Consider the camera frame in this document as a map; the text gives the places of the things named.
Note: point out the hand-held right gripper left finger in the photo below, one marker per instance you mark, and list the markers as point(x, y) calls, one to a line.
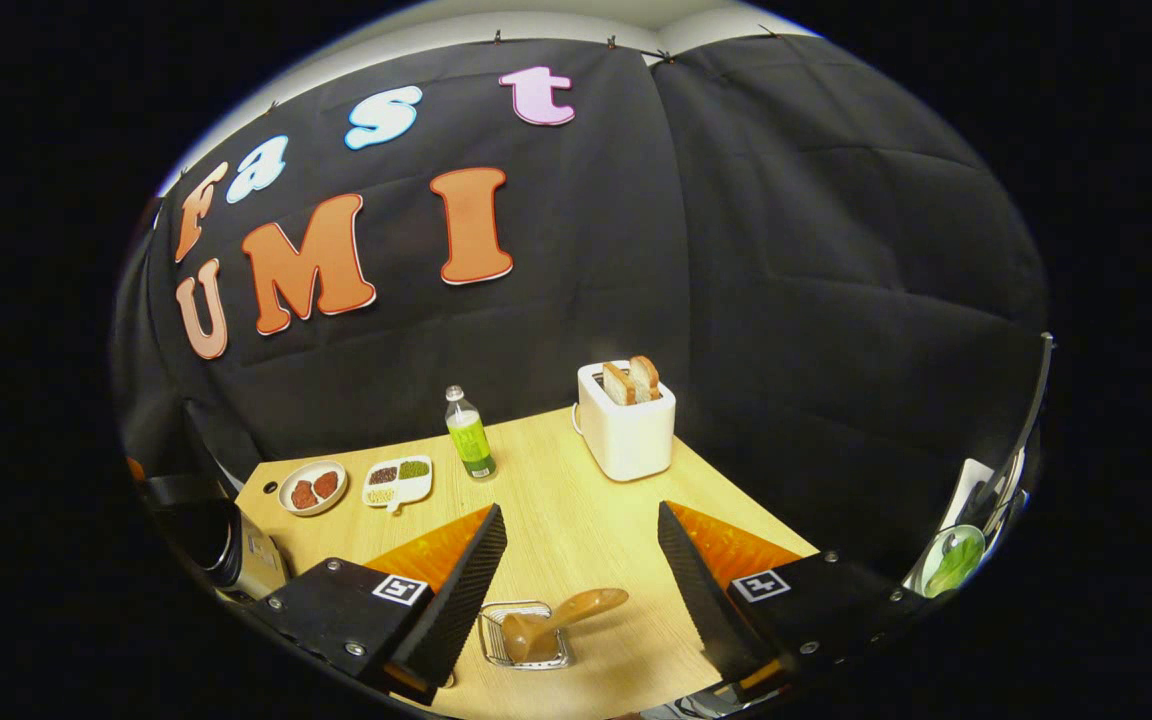
point(456, 590)

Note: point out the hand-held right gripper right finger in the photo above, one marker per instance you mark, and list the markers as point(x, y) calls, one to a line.
point(701, 590)

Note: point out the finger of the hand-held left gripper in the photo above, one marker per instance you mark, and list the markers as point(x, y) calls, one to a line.
point(135, 469)

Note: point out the wooden spoon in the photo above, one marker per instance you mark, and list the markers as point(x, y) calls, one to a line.
point(576, 605)

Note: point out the black silver rice cooker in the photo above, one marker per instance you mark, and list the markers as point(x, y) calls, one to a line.
point(236, 550)

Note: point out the divided white grain dish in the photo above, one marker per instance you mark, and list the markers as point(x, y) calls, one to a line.
point(398, 482)

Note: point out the green label bottle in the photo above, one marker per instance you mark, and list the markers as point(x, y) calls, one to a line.
point(471, 440)

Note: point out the white toaster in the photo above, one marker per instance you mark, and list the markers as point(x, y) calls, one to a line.
point(626, 440)

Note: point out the red meat piece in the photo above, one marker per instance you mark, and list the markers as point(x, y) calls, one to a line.
point(326, 484)
point(304, 494)

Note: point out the round white plate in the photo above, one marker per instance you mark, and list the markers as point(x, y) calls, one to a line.
point(314, 472)

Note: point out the round green-tinted dish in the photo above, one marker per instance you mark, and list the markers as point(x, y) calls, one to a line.
point(951, 562)

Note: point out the white sheet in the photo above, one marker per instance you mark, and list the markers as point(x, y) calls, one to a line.
point(971, 482)

